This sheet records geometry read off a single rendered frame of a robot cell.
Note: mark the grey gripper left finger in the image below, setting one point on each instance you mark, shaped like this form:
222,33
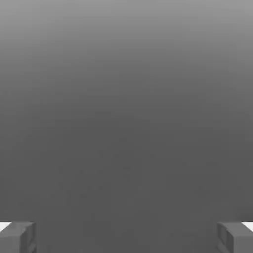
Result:
15,239

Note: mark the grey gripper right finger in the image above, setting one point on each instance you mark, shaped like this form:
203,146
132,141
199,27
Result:
237,239

